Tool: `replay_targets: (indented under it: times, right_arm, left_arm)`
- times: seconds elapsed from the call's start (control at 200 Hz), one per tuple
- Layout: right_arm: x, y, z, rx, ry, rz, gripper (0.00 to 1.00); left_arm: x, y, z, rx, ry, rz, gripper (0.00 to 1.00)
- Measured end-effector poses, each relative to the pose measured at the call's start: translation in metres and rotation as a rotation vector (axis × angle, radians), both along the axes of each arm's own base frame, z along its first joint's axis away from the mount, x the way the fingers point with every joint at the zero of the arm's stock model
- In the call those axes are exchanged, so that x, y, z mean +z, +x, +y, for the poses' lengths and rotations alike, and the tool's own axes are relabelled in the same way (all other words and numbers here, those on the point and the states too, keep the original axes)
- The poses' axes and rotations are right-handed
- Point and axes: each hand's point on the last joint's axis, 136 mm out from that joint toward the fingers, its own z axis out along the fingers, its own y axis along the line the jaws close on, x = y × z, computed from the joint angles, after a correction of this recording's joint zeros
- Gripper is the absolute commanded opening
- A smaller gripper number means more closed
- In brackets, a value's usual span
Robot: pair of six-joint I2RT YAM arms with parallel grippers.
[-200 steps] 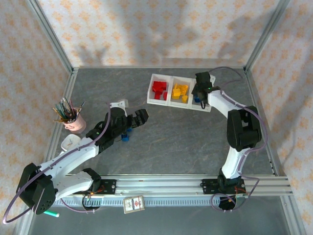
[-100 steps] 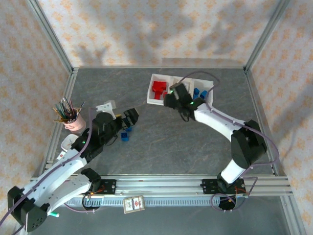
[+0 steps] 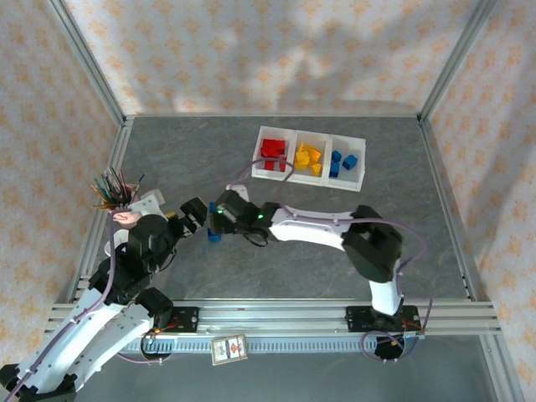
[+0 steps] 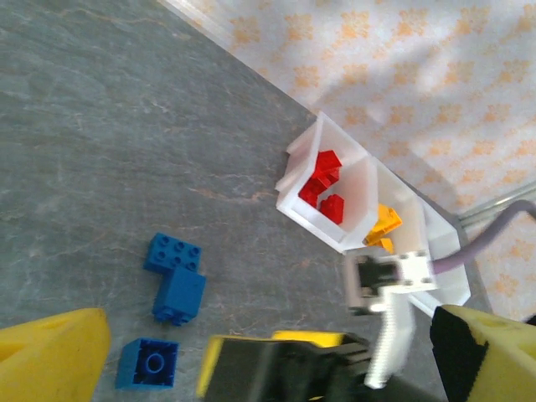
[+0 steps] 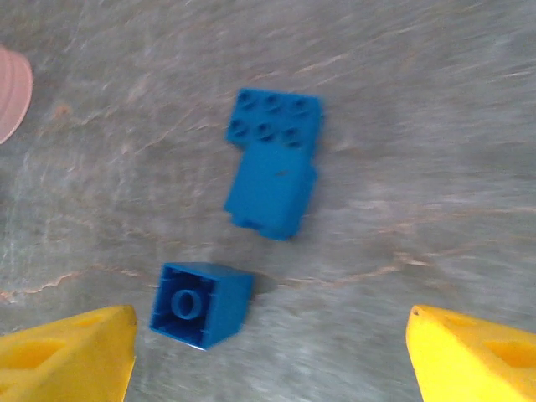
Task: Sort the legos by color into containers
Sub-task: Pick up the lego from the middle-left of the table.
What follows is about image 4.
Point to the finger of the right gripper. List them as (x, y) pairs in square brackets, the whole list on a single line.
[(268, 368)]

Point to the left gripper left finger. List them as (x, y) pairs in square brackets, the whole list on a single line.
[(46, 360)]

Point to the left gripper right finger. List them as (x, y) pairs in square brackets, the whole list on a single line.
[(494, 360)]

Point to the square yellow lego brick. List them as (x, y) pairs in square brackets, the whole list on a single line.
[(379, 245)]

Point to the square red lego brick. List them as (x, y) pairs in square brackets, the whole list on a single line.
[(328, 165), (333, 209)]

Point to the sloped yellow lego brick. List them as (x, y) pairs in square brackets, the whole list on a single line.
[(387, 220)]

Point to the red lego plate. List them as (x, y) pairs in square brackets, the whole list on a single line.
[(312, 192)]

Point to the blue lego brick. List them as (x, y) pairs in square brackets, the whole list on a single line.
[(180, 295), (146, 364), (173, 253)]

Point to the white three-compartment container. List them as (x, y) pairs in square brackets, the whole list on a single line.
[(360, 180)]

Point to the orange patterned backdrop cloth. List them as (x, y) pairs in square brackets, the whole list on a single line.
[(398, 63)]

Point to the aluminium side rail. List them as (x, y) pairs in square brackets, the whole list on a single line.
[(475, 268)]

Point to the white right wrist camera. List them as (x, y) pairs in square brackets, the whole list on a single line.
[(412, 272)]

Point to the aluminium frame post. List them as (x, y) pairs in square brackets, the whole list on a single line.
[(498, 197)]

